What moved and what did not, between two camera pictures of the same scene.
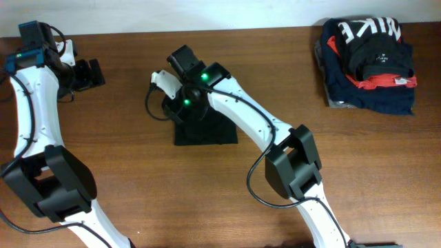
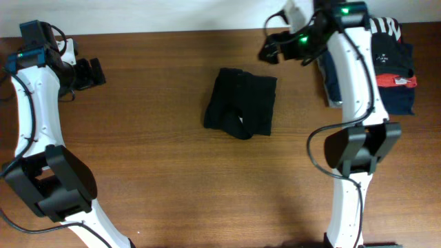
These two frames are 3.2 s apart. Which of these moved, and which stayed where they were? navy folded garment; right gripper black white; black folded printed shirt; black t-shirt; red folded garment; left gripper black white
Moved: black t-shirt; right gripper black white
Stayed: red folded garment; navy folded garment; left gripper black white; black folded printed shirt
